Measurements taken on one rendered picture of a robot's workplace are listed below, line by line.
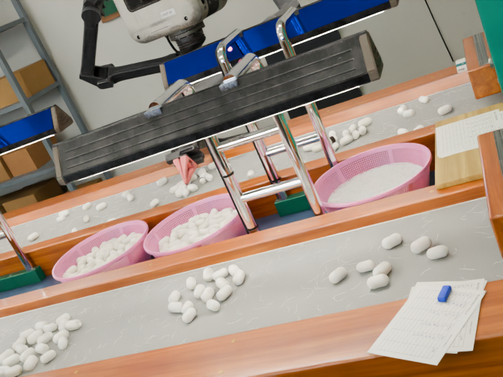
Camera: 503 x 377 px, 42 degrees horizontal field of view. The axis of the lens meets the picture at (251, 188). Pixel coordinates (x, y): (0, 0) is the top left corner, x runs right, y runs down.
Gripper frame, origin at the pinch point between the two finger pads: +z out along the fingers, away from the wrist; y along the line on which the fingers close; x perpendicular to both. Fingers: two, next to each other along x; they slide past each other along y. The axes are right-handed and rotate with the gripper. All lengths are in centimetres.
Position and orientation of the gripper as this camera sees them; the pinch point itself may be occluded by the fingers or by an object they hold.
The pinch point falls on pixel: (186, 181)
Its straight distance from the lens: 195.5
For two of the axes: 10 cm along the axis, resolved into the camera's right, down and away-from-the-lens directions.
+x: 4.6, 3.9, 8.0
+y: 8.8, -2.9, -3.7
